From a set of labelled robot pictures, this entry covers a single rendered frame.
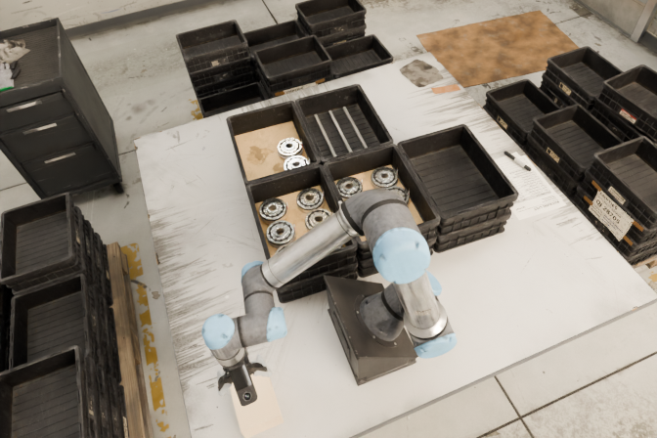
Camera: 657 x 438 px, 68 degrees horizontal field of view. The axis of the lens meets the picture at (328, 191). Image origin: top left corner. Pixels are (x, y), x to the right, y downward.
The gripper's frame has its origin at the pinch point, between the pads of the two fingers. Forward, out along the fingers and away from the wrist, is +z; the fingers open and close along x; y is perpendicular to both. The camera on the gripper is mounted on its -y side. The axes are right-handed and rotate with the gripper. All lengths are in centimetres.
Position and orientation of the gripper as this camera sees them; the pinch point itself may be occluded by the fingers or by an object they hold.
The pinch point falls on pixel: (246, 386)
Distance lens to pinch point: 150.7
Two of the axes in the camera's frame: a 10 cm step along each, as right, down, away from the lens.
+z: 0.6, 6.4, 7.6
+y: -3.7, -7.0, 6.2
